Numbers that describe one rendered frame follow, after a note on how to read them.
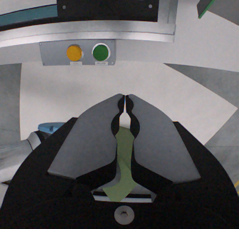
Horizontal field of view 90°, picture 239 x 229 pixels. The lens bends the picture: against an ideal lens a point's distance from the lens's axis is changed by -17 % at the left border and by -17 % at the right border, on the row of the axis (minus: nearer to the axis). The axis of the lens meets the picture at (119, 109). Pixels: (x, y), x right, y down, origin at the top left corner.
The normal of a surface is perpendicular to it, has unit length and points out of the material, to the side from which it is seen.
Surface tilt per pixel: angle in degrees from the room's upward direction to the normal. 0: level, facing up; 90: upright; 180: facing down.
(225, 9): 45
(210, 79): 0
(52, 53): 0
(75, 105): 0
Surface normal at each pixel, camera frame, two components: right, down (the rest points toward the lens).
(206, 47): -0.04, 0.54
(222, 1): -0.17, 0.96
